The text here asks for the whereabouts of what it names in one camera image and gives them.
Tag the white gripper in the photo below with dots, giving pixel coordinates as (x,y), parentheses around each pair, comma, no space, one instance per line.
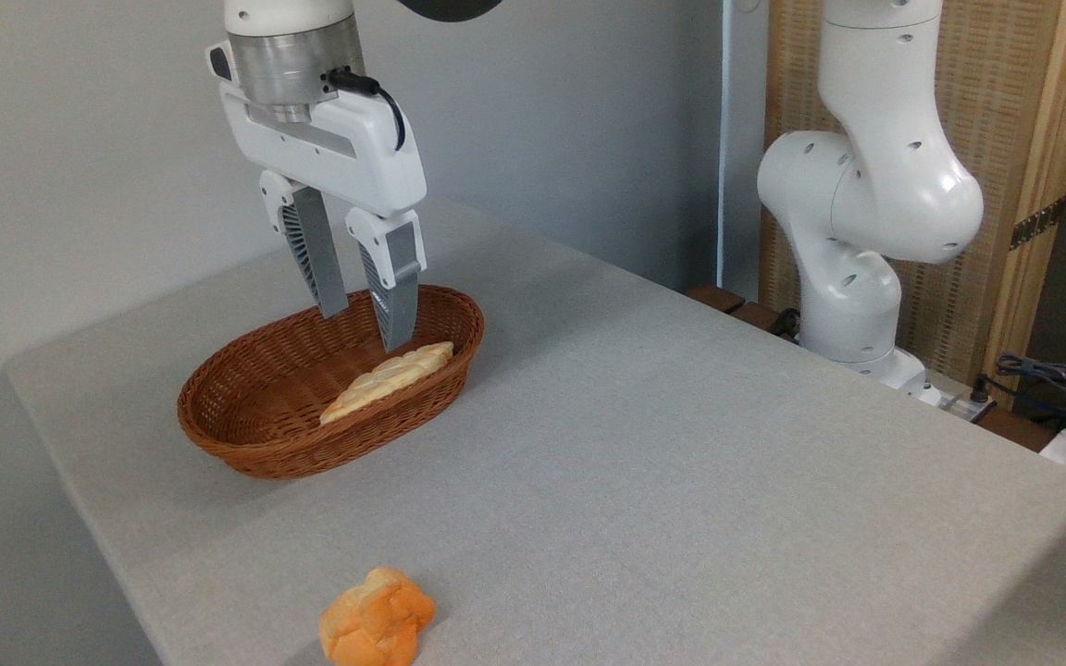
(357,162)

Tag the round orange bread roll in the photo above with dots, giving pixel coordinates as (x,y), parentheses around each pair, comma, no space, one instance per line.
(376,620)

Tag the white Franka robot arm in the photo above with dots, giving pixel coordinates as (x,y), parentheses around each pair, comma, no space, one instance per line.
(875,185)

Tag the long braided bread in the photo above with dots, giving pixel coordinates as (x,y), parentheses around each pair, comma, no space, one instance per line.
(385,379)

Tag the brown wicker basket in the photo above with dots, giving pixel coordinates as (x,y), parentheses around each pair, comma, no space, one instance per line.
(246,379)

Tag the white vertical pipe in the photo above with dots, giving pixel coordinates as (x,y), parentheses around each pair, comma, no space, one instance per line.
(725,139)

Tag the white power strip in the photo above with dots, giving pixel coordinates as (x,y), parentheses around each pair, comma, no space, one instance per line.
(963,405)

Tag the wooden folding screen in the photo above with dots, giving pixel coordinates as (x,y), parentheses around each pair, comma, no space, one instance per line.
(1005,92)

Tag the metal screen hinge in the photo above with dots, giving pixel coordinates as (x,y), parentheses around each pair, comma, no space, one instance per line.
(1037,222)

